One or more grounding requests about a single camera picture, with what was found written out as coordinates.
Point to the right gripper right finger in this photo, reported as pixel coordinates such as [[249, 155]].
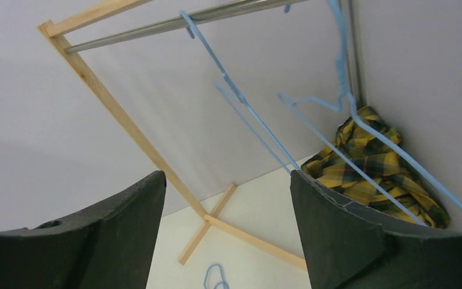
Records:
[[349, 245]]

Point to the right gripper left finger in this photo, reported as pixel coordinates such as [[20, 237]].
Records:
[[109, 244]]

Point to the blue wire hanger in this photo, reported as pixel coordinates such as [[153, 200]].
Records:
[[194, 32], [345, 93]]

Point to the pile of blue hangers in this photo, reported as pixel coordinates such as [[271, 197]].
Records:
[[215, 277]]

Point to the yellow plaid shirt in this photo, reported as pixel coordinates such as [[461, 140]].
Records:
[[382, 165]]

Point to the metal rack rod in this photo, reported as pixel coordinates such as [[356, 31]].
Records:
[[212, 14]]

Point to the wooden clothes rack frame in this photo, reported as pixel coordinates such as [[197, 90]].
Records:
[[55, 33]]

